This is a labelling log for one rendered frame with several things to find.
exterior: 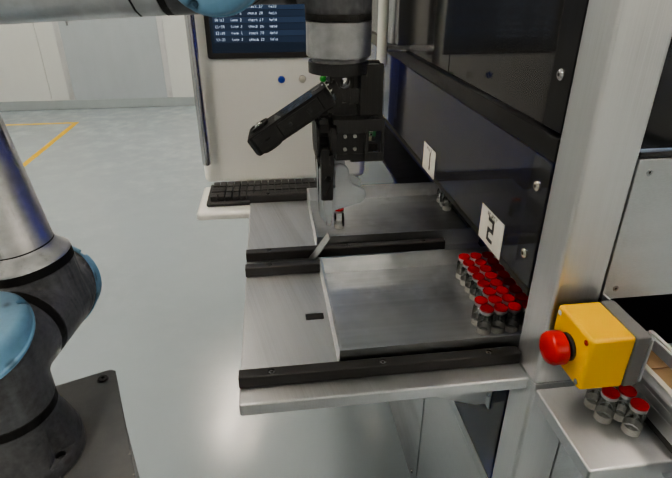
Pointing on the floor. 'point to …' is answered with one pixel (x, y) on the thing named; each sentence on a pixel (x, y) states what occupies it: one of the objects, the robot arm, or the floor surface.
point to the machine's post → (587, 188)
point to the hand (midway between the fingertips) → (322, 215)
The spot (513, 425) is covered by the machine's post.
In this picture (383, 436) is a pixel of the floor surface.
